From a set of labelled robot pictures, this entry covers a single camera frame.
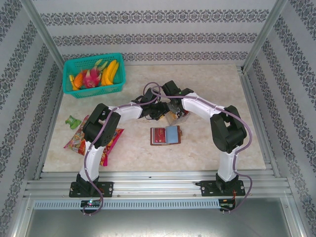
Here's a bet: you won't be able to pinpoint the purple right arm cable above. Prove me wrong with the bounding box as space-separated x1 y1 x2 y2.
150 85 254 213

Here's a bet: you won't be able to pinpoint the grey metal sheet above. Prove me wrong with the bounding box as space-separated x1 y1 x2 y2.
23 208 301 237

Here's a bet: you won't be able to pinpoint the aluminium frame post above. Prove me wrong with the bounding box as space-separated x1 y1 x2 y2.
20 0 67 73
239 0 289 73

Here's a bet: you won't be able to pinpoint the yellow banana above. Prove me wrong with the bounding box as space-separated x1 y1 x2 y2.
101 68 111 86
106 60 119 86

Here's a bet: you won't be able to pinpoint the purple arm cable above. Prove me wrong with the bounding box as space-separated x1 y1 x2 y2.
82 82 173 217
150 85 254 213

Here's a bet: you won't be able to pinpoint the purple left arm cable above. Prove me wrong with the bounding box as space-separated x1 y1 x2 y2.
82 82 173 217

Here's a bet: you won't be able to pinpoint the teal plastic basket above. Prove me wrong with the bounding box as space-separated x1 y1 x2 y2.
63 53 127 99

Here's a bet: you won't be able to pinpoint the red credit card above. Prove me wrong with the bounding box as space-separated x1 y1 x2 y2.
153 128 166 145

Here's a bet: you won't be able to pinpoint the aluminium front rail beams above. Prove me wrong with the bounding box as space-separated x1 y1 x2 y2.
23 170 290 201

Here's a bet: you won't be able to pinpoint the aluminium side rail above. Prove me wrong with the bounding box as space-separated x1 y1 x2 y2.
33 74 64 180
237 64 281 178

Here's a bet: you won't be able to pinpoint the slotted grey cable duct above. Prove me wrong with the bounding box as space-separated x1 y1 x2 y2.
33 198 221 210

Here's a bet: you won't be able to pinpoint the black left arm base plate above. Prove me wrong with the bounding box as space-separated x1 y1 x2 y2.
69 181 115 198

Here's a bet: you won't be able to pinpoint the red and blue booklet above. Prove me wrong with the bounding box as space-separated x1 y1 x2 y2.
150 125 184 146

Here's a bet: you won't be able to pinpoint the green plastic wrapper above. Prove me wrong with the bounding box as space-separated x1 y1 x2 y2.
65 115 82 130

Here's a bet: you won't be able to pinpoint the pink dragon fruit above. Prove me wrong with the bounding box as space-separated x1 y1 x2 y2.
80 58 109 89

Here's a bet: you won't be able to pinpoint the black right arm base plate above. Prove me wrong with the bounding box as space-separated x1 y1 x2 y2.
199 180 246 198

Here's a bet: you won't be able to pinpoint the orange mango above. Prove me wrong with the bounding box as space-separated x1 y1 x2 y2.
73 73 84 90

